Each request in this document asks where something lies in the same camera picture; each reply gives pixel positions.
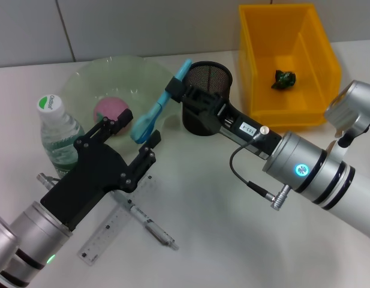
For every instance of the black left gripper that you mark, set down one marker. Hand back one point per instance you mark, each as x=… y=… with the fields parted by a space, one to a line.
x=94 y=174

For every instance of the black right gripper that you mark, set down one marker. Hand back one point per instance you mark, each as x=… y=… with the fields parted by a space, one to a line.
x=244 y=132

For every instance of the blue scissors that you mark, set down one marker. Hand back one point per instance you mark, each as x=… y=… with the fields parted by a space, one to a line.
x=160 y=103

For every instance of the pink toy peach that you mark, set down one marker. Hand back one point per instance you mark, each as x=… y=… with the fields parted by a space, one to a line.
x=108 y=106

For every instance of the clear green-label water bottle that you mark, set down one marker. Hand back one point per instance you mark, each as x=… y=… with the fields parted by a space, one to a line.
x=58 y=132

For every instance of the green plastic wrapper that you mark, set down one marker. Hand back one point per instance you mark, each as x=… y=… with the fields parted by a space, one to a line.
x=283 y=79

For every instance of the black mesh pen holder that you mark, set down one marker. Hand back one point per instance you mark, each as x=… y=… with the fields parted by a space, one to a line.
x=214 y=75

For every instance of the green wavy glass fruit bowl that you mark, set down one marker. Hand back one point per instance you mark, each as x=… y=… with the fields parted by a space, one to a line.
x=91 y=78

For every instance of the grey transparent pen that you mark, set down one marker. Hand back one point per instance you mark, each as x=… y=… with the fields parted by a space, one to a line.
x=154 y=231

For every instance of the clear plastic ruler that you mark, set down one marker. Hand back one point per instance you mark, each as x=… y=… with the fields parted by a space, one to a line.
x=100 y=237

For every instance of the yellow plastic bin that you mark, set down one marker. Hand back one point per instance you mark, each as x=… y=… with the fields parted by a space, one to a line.
x=289 y=105

